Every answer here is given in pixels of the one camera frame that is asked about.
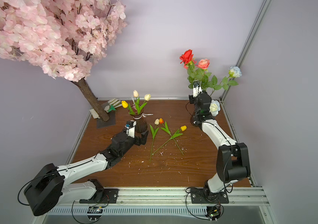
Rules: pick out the left red glass vase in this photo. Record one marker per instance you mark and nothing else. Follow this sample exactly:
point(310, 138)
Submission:
point(141, 124)

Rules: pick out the orange tulip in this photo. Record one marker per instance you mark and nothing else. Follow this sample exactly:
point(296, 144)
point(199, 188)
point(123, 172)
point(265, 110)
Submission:
point(164, 123)

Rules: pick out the aluminium corner profile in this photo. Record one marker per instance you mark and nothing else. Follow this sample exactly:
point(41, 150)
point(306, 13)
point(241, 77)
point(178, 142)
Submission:
point(253, 32)

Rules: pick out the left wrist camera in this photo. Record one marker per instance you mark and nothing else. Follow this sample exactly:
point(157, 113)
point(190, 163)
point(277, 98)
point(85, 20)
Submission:
point(130, 128)

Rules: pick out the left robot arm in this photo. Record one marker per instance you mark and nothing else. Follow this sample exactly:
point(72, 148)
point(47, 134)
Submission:
point(55, 185)

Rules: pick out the white rose small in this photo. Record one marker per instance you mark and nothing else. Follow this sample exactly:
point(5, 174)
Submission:
point(227, 81)

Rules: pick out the red rose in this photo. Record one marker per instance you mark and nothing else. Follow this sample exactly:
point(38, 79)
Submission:
point(187, 58)

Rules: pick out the left circuit board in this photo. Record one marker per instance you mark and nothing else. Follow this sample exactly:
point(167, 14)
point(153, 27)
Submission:
point(94, 213)

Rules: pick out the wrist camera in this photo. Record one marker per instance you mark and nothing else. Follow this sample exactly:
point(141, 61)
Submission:
point(196, 88)
point(130, 128)

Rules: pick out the aluminium mounting rail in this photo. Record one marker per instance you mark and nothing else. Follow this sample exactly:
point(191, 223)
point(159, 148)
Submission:
point(164, 201)

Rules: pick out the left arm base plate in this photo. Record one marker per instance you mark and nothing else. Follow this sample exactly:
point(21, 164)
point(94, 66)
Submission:
point(106, 196)

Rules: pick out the white rose large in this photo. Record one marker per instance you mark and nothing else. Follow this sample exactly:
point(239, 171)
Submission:
point(214, 108)

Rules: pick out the right circuit board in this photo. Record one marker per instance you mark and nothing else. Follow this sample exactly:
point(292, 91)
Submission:
point(213, 213)

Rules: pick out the pink blossom artificial tree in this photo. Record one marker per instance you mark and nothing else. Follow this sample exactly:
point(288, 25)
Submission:
point(65, 38)

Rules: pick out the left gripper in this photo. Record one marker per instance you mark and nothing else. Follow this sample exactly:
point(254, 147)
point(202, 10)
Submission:
point(142, 141)

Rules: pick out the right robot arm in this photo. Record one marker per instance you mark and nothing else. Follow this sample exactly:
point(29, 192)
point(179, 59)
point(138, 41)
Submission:
point(232, 163)

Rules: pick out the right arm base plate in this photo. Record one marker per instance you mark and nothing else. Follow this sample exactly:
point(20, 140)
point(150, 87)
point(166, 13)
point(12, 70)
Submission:
point(204, 195)

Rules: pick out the cream tulip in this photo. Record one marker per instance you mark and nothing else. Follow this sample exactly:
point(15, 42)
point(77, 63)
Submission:
point(137, 100)
point(154, 129)
point(146, 100)

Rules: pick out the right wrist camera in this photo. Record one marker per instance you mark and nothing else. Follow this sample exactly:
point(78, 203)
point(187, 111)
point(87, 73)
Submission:
point(196, 88)

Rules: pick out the circuit board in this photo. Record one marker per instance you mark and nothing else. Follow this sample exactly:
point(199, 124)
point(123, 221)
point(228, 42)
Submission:
point(94, 213)
point(213, 213)

